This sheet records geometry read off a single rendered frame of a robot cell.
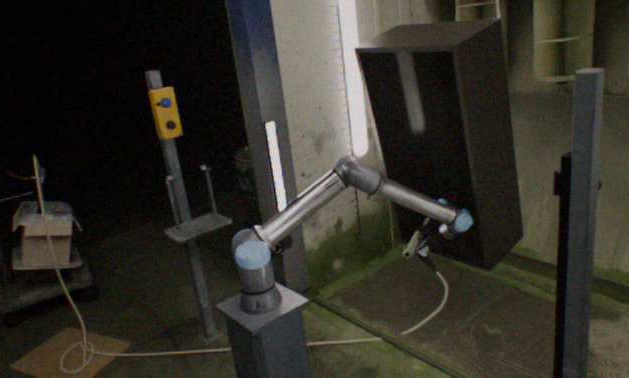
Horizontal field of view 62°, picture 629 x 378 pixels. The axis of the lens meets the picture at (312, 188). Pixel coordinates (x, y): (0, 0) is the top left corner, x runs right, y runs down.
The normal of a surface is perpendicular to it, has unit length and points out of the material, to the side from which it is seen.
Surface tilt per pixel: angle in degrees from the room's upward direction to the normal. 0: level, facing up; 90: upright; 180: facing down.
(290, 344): 90
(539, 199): 57
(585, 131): 90
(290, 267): 90
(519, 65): 90
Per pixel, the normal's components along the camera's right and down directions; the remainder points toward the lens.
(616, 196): -0.70, -0.26
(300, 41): 0.64, 0.18
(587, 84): -0.76, 0.30
